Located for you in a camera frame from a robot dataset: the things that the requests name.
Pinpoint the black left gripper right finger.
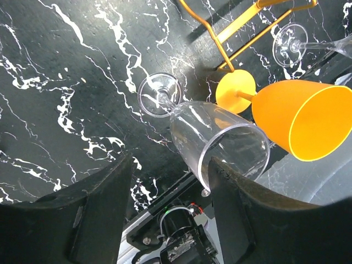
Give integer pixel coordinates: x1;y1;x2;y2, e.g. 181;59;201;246
208;157;351;263

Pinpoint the clear flute glass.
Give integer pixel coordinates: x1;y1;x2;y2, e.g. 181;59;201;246
137;73;270;190

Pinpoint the orange plastic wine glass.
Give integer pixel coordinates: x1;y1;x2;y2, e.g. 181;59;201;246
215;70;351;162

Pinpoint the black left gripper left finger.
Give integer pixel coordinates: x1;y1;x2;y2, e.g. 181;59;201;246
1;154;133;263

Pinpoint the gold wire glass rack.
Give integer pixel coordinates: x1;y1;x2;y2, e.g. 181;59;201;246
178;0;318;73

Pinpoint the aluminium frame rail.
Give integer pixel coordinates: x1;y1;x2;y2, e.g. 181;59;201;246
117;210;153;263

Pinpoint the clear wine glass front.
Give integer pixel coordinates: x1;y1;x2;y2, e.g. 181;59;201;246
272;23;351;68

